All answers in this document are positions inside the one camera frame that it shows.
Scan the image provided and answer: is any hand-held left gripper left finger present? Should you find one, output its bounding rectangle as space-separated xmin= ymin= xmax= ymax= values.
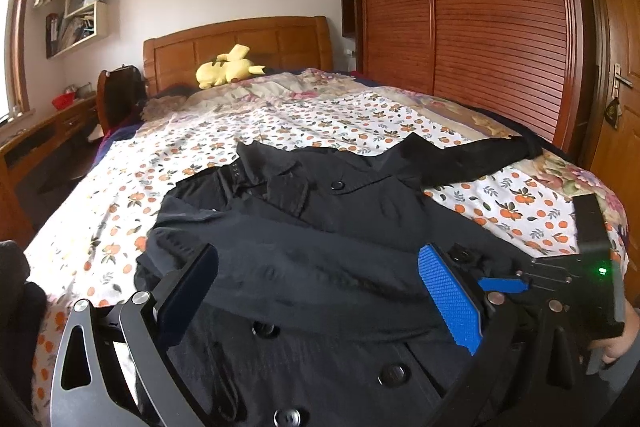
xmin=50 ymin=243 xmax=220 ymax=427

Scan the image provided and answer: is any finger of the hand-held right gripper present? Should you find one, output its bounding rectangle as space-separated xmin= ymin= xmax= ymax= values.
xmin=448 ymin=243 xmax=501 ymax=279
xmin=476 ymin=273 xmax=532 ymax=295

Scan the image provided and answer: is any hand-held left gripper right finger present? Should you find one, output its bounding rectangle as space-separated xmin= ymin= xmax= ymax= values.
xmin=417 ymin=243 xmax=582 ymax=427

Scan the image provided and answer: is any black coat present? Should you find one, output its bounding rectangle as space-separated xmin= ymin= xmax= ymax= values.
xmin=134 ymin=132 xmax=546 ymax=427

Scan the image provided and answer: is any person's right forearm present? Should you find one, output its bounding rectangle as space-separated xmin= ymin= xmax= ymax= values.
xmin=597 ymin=354 xmax=640 ymax=427

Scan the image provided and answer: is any person's right hand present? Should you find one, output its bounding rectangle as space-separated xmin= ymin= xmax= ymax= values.
xmin=588 ymin=307 xmax=640 ymax=371

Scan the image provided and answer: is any orange print bed sheet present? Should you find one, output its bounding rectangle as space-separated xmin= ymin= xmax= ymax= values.
xmin=22 ymin=89 xmax=628 ymax=427

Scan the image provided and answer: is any dark cloth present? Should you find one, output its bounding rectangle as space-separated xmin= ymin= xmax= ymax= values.
xmin=0 ymin=239 xmax=49 ymax=427

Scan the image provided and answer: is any wooden chair with black bag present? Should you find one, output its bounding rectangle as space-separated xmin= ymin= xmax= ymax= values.
xmin=96 ymin=65 xmax=149 ymax=134

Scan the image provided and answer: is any wooden desk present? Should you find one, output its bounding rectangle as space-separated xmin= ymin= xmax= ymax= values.
xmin=0 ymin=94 xmax=101 ymax=233

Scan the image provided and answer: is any yellow plush toy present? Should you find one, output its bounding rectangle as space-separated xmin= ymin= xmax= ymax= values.
xmin=195 ymin=43 xmax=267 ymax=90

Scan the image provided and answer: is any floral quilt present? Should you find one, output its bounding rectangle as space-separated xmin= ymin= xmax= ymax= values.
xmin=145 ymin=68 xmax=628 ymax=233

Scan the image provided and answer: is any wooden slatted wardrobe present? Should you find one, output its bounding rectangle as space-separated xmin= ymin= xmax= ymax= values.
xmin=337 ymin=0 xmax=601 ymax=168

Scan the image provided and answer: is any wooden headboard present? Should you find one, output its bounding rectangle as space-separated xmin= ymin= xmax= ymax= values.
xmin=142 ymin=16 xmax=335 ymax=98

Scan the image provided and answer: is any wooden door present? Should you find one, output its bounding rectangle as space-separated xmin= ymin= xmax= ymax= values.
xmin=570 ymin=0 xmax=640 ymax=202

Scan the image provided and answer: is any metal door handle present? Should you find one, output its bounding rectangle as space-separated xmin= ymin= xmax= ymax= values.
xmin=612 ymin=64 xmax=636 ymax=90

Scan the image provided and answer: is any white wall shelf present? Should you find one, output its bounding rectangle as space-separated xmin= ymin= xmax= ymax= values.
xmin=32 ymin=0 xmax=112 ymax=58

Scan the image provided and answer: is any wooden window frame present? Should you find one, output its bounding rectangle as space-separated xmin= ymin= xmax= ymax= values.
xmin=0 ymin=0 xmax=47 ymax=124

